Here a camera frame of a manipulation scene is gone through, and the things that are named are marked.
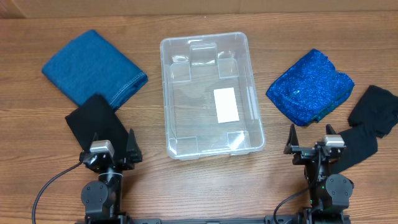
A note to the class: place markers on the blue denim cloth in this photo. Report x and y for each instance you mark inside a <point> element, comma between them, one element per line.
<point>89,65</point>

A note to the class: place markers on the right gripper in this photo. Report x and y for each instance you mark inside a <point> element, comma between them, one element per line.
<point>303,153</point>

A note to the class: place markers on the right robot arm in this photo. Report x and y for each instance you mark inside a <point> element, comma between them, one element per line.
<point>329,193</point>

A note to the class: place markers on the black cloth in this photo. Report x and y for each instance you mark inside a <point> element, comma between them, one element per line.
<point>374,116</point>
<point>93,118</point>

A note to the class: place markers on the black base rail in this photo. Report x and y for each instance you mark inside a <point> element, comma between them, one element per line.
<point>283,219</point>

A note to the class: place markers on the sparkly blue sequin cloth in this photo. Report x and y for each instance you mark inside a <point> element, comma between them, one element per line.
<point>310,89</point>

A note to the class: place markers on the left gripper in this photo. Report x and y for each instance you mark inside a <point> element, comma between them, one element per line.
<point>125,158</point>

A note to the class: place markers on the clear plastic storage container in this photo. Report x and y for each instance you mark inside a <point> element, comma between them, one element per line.
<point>192,68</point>

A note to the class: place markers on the white label in container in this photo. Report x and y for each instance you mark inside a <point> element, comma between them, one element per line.
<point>226,106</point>

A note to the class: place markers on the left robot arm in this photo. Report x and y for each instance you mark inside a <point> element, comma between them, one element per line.
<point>102,198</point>

